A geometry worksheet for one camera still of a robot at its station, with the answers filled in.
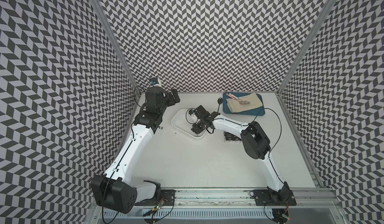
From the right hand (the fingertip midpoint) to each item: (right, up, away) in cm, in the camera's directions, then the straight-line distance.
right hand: (197, 128), depth 97 cm
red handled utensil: (+33, +18, +14) cm, 40 cm away
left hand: (-14, +21, -22) cm, 33 cm away
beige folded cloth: (+28, +14, +12) cm, 34 cm away
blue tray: (+43, +11, +6) cm, 44 cm away
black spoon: (+17, +18, +15) cm, 29 cm away
